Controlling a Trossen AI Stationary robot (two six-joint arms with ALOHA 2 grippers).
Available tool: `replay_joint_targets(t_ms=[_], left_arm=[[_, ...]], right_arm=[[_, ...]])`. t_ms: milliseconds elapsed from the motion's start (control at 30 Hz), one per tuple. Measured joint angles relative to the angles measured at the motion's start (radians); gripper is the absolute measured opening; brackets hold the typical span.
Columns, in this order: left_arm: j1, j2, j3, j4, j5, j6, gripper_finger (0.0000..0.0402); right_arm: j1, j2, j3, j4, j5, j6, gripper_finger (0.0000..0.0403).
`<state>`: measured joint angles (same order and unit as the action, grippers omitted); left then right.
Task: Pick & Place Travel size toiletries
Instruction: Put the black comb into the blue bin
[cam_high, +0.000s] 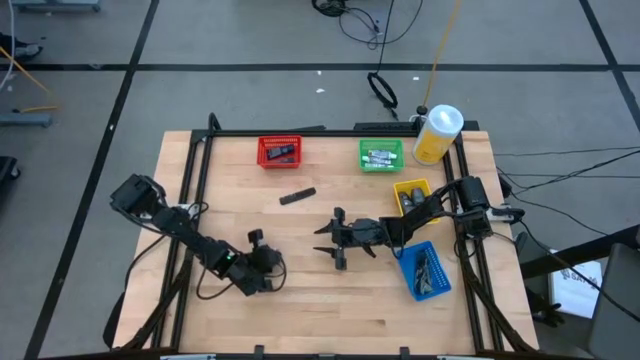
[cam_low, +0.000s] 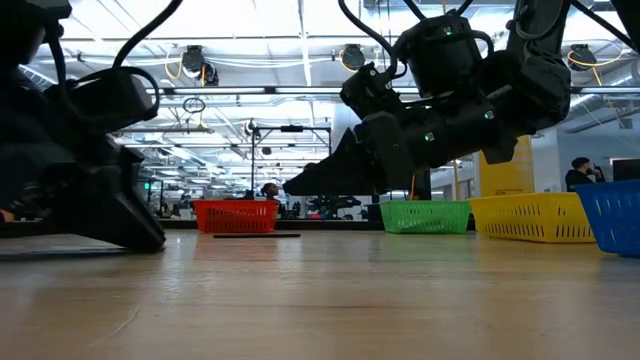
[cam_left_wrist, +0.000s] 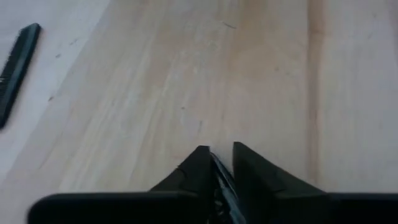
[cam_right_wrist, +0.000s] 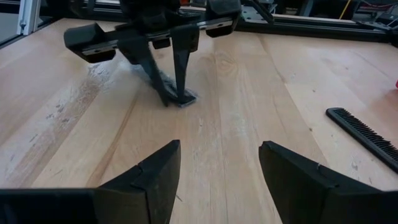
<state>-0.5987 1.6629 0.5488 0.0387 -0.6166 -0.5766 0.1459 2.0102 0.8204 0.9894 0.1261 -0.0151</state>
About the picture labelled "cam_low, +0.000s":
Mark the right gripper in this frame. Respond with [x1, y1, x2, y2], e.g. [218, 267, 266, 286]
[282, 102, 481, 197]

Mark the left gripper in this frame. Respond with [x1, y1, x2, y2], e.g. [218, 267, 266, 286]
[0, 124, 168, 254]

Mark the long dark packet white end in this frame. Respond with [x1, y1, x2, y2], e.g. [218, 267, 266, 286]
[0, 246, 129, 261]

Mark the black comb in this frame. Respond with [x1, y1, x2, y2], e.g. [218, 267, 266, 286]
[213, 232, 302, 239]

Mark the white building column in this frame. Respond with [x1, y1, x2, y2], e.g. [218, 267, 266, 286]
[332, 102, 371, 151]

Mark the black background robot rig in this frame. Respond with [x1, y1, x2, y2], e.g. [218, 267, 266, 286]
[243, 118, 334, 201]

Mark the person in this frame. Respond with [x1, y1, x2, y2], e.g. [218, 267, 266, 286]
[259, 182, 287, 202]
[564, 156, 607, 193]

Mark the large black screen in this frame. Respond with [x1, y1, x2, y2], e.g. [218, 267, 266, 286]
[412, 169, 432, 201]

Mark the green plastic basket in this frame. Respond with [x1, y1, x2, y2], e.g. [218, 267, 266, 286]
[378, 199, 473, 235]

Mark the red plastic basket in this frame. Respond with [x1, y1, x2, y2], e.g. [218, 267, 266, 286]
[192, 199, 280, 235]

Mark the yellow plastic basket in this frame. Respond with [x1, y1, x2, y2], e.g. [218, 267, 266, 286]
[468, 191, 597, 245]

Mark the blue plastic basket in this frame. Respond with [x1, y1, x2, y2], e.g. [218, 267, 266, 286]
[573, 178, 640, 259]

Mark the black desk monitor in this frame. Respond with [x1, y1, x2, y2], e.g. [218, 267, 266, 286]
[612, 158, 640, 182]

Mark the black aluminium table frame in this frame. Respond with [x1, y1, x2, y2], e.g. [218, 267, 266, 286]
[157, 218, 386, 232]

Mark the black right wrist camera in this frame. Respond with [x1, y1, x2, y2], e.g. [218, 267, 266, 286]
[339, 62, 407, 121]

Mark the black ceiling cable reel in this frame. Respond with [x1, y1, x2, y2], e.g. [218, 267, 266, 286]
[341, 43, 367, 71]
[568, 43, 599, 71]
[180, 44, 220, 87]

